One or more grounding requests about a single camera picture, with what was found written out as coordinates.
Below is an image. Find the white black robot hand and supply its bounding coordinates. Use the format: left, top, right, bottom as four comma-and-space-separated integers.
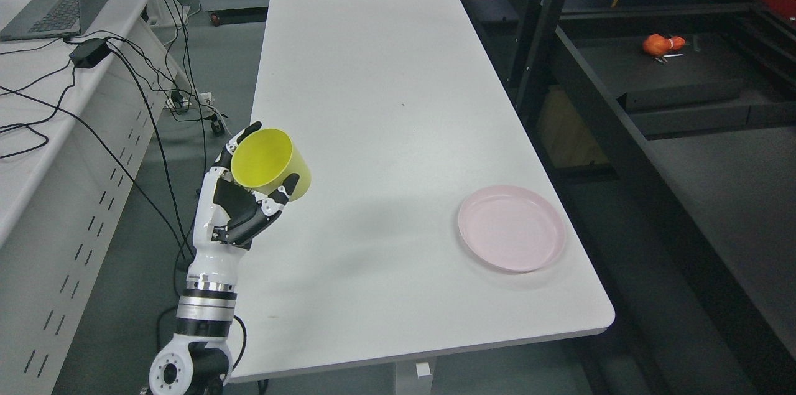
185, 122, 299, 287

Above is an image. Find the yellow plastic cup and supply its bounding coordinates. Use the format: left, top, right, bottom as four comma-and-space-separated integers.
231, 128, 311, 200

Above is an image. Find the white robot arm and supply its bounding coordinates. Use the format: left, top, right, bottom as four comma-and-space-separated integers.
140, 282, 237, 394

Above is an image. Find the dark grey metal shelf rack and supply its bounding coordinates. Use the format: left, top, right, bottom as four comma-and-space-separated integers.
465, 0, 794, 394

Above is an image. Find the orange toy on shelf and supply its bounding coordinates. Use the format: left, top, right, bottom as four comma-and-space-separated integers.
642, 33, 687, 57

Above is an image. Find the white power strip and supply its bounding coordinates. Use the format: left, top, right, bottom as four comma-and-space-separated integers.
165, 90, 214, 113

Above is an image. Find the white side desk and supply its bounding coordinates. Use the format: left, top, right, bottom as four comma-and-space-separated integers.
1, 0, 188, 394

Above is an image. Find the black power adapter brick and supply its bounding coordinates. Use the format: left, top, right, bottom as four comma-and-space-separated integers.
69, 38, 111, 69

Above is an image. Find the grey open laptop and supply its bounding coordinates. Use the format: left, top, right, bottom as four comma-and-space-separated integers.
1, 0, 109, 41

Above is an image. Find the pink plastic plate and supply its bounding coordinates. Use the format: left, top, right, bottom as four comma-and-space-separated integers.
457, 185, 567, 273

